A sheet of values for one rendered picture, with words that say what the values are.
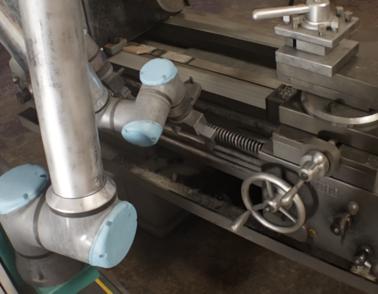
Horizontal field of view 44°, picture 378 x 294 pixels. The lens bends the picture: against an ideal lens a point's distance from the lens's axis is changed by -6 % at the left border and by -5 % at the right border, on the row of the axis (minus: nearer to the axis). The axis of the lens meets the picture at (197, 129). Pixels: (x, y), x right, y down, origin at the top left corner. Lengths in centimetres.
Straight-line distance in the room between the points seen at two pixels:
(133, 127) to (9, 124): 230
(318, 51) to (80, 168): 66
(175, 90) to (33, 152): 189
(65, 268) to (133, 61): 90
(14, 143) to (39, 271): 203
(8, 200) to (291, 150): 71
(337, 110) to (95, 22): 99
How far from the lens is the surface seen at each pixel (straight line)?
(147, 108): 120
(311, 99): 129
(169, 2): 182
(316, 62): 123
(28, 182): 112
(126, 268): 218
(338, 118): 123
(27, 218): 110
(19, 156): 306
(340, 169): 125
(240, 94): 155
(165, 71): 123
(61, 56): 86
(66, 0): 85
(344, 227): 133
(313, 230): 145
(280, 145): 131
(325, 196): 134
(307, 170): 117
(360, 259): 137
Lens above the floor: 164
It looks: 35 degrees down
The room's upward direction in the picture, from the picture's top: 8 degrees counter-clockwise
